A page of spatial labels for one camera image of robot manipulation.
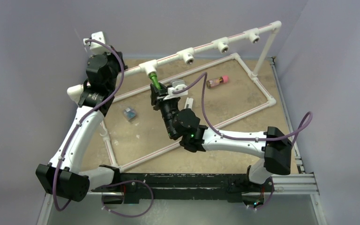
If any small blue foil packet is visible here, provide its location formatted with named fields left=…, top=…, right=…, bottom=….
left=123, top=107, right=137, bottom=121

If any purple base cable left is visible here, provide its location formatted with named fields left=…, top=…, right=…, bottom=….
left=101, top=180, right=155, bottom=218

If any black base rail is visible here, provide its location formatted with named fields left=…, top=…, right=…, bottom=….
left=94, top=173, right=274, bottom=206

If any pink capped small bottle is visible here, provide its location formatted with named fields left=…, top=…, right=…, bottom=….
left=206, top=75, right=229, bottom=89

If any green plastic water faucet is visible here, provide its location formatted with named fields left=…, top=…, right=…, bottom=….
left=148, top=72, right=161, bottom=90

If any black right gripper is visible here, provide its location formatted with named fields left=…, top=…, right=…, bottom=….
left=149, top=83, right=178, bottom=139

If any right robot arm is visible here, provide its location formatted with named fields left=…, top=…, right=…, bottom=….
left=150, top=83, right=292, bottom=191

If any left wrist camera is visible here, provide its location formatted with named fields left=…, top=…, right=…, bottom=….
left=83, top=31, right=109, bottom=55

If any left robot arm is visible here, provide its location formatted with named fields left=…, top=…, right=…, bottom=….
left=36, top=52, right=128, bottom=202

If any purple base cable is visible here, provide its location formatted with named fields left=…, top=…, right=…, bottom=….
left=247, top=183, right=276, bottom=212
left=101, top=180, right=155, bottom=218

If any white PVC pipe frame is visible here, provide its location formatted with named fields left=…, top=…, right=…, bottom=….
left=67, top=20, right=283, bottom=173

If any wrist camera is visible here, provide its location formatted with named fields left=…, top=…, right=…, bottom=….
left=163, top=79, right=188, bottom=100
left=83, top=31, right=109, bottom=55

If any white plastic clip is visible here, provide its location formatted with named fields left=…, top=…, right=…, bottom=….
left=184, top=97, right=194, bottom=110

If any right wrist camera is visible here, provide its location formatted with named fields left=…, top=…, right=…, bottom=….
left=163, top=79, right=188, bottom=100

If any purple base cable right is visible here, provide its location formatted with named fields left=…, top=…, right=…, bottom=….
left=247, top=183, right=276, bottom=212

